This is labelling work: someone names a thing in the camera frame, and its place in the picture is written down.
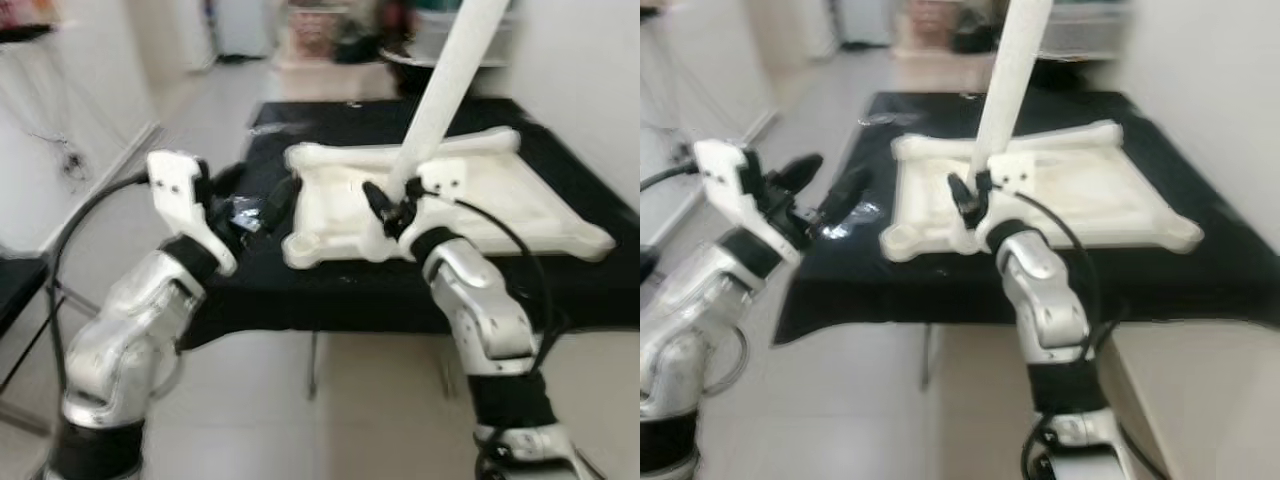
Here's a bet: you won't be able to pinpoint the white appliance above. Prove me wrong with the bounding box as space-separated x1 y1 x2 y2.
213 0 273 59
838 0 896 46

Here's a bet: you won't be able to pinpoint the clear tape patch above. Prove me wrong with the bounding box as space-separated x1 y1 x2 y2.
822 198 886 241

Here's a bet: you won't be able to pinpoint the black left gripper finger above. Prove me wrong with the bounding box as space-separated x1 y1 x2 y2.
775 152 826 193
210 160 249 199
818 165 874 230
260 175 304 230

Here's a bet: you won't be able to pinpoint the white plastic table leg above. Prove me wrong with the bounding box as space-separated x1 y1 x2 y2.
968 0 1056 186
385 0 513 198

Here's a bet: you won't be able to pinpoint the white plastic children table top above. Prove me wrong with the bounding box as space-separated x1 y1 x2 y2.
880 120 1207 264
282 127 617 271

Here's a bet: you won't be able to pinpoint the black tablecloth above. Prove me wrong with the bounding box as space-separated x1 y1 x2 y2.
178 97 641 353
770 90 1280 346

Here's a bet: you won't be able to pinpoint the clear plastic container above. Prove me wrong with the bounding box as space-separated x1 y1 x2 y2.
1040 5 1131 57
415 8 517 63

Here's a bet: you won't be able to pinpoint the black wall cables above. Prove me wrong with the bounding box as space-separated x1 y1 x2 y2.
30 95 96 186

